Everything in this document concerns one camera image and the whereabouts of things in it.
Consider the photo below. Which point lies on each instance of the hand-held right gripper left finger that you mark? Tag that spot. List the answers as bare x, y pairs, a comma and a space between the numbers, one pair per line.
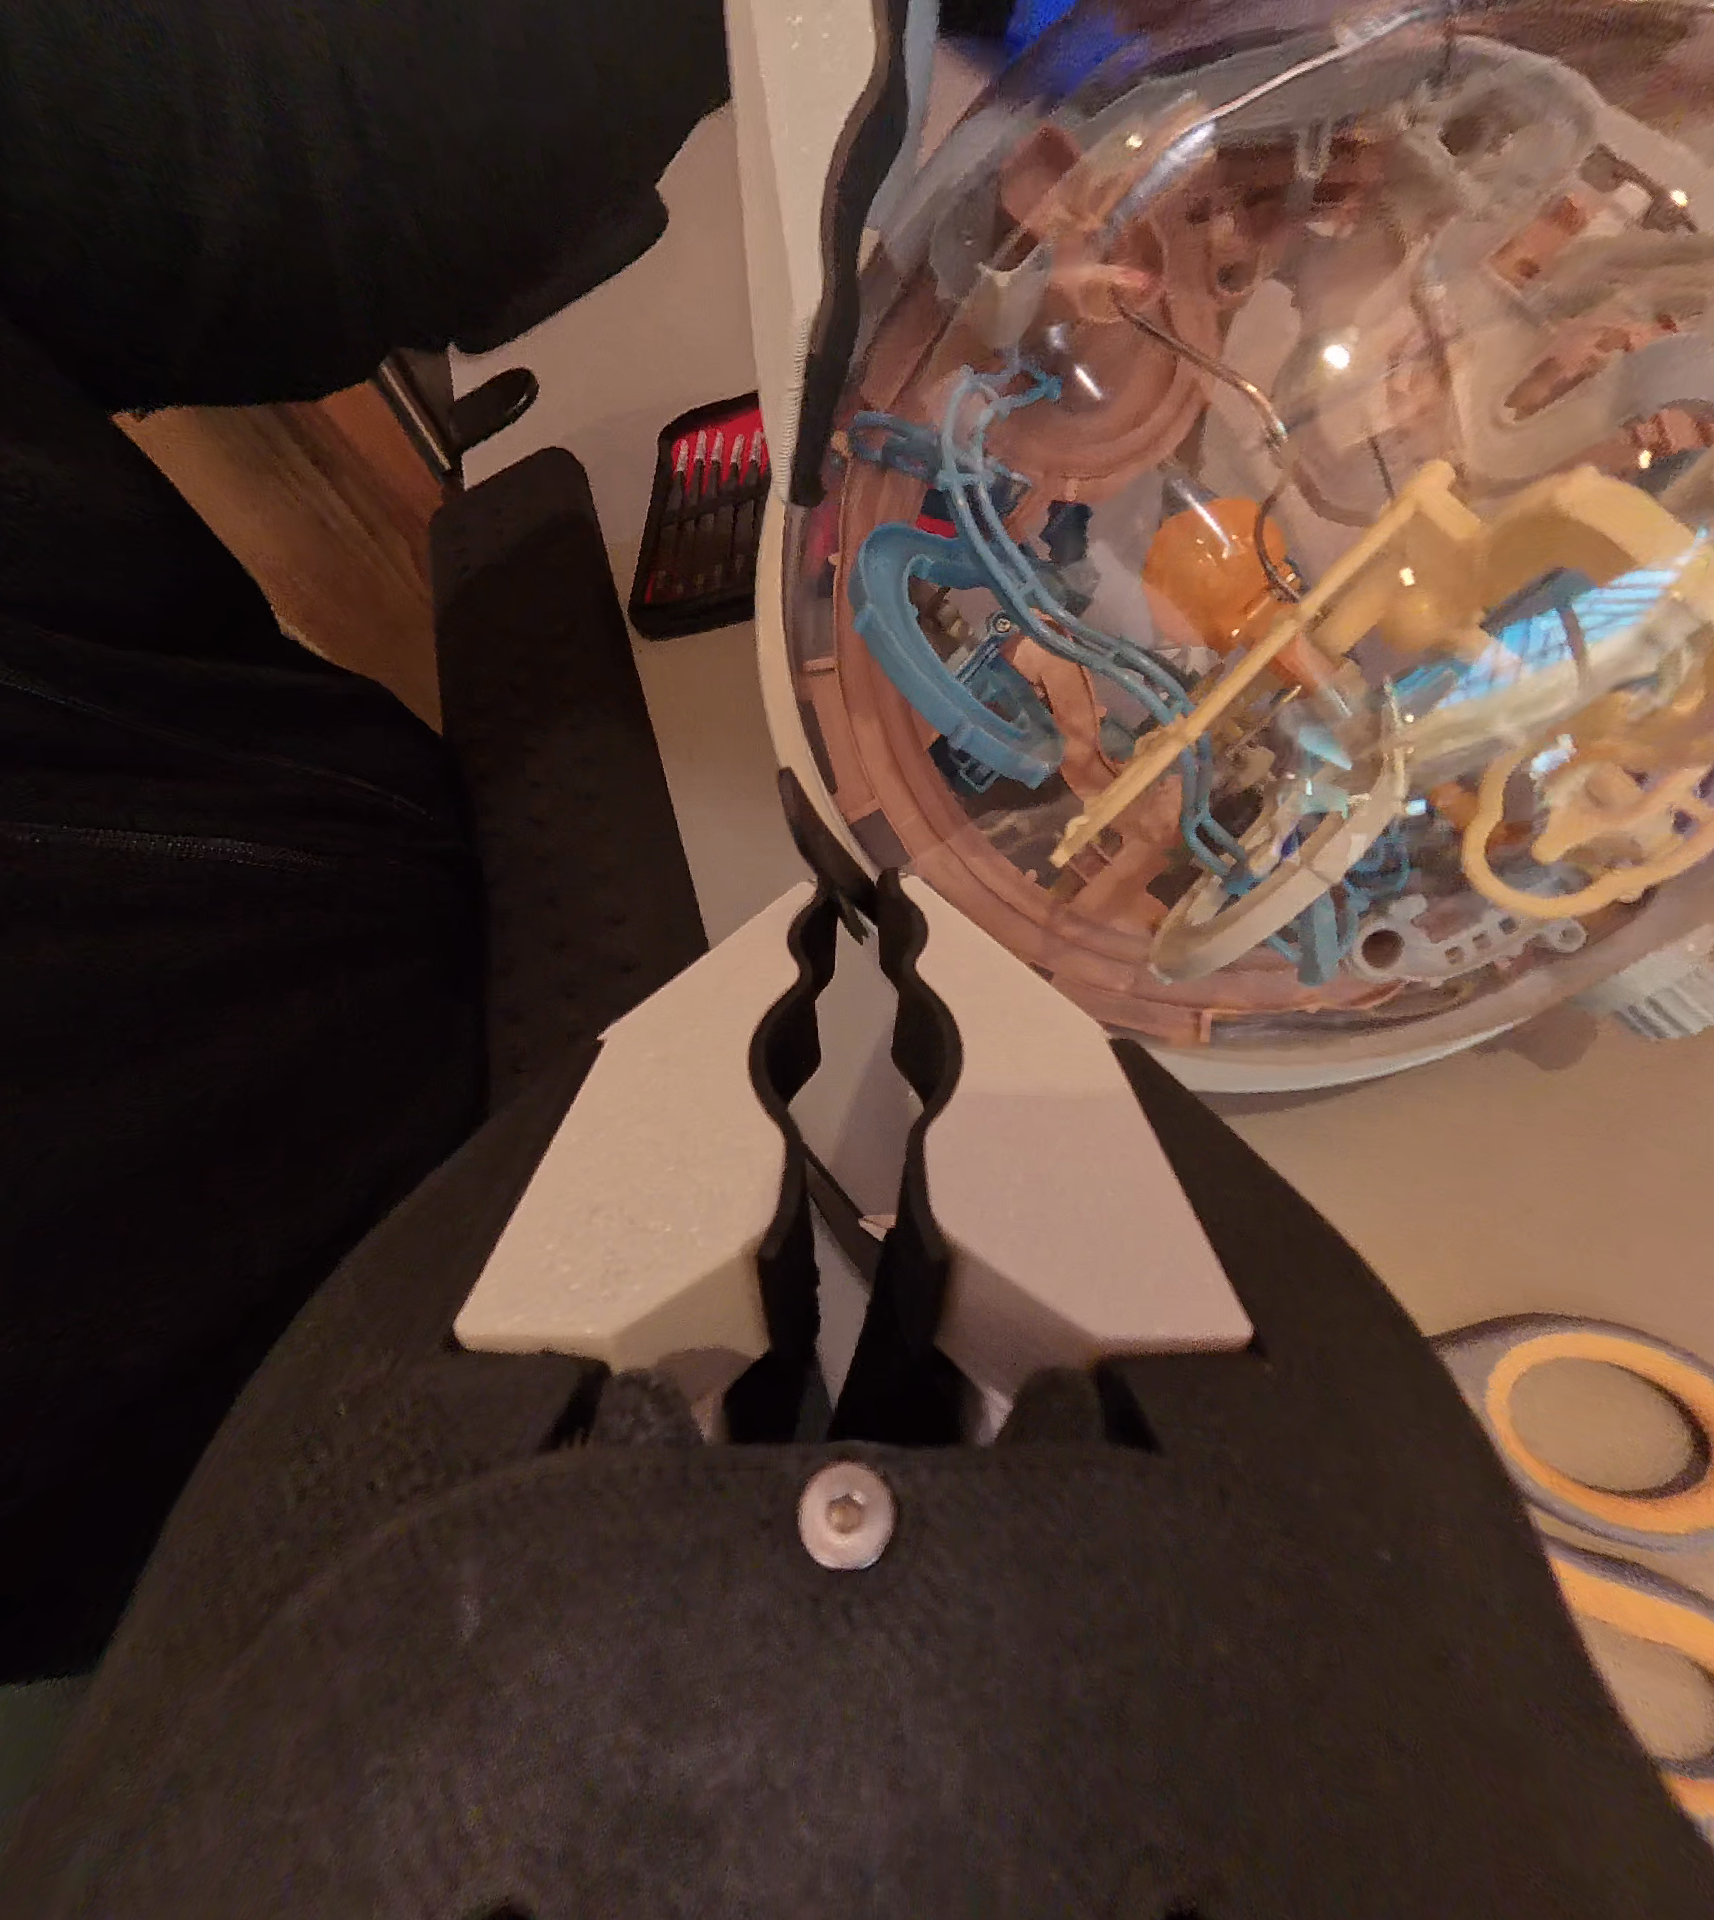
632, 1200

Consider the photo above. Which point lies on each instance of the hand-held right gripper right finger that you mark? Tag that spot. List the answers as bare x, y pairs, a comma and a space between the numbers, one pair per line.
1083, 1200

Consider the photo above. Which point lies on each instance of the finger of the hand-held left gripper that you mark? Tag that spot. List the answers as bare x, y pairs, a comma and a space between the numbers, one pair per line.
777, 180

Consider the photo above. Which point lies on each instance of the set of black tweezers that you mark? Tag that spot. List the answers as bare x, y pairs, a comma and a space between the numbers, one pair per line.
715, 510

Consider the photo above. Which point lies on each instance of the black red tweezers case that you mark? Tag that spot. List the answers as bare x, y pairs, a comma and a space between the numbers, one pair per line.
702, 526

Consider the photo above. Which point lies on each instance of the black needle-tip tweezers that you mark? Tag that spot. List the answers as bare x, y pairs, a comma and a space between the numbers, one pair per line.
829, 856

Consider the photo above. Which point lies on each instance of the orange grey scissors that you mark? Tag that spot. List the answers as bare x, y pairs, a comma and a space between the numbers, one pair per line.
1608, 1501

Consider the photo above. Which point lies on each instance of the clear maze ball toy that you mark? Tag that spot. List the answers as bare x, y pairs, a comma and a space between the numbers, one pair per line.
1339, 541

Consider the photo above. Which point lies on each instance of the person's left forearm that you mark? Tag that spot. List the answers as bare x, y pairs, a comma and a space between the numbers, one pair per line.
348, 180

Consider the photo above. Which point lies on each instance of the black perforated wrist rest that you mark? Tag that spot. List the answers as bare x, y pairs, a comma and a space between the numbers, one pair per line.
572, 780

